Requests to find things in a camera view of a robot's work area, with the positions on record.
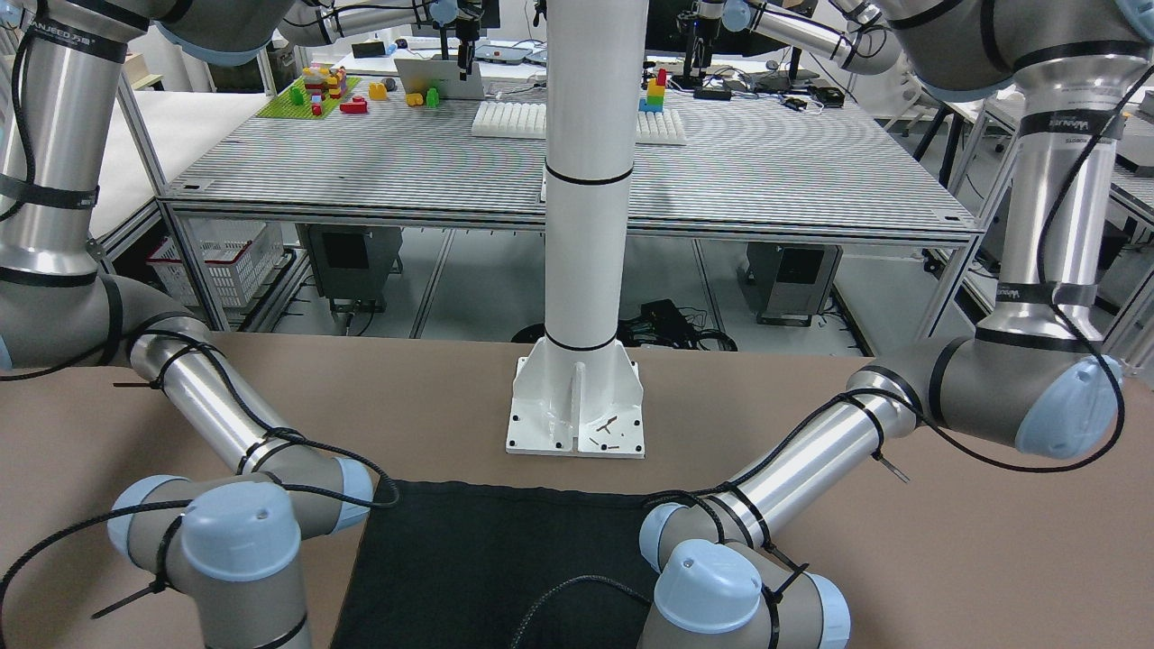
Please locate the black printed t-shirt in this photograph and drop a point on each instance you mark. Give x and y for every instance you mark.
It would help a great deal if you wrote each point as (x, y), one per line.
(457, 565)

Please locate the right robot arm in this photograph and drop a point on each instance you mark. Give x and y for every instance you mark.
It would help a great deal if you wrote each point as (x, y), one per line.
(231, 545)

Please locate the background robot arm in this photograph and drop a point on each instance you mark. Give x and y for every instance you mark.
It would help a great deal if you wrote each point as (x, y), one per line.
(793, 31)

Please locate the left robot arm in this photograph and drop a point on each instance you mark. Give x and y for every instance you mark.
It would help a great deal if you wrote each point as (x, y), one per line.
(1033, 376)

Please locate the white tray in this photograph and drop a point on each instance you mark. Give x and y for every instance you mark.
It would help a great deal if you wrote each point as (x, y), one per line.
(523, 120)

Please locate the white plastic basket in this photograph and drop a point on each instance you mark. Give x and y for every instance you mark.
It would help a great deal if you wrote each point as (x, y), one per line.
(238, 256)

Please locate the green lego baseplate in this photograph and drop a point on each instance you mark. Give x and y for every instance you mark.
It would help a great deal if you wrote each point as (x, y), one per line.
(298, 103)

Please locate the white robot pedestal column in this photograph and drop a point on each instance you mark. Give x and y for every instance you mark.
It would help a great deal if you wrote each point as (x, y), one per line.
(578, 393)

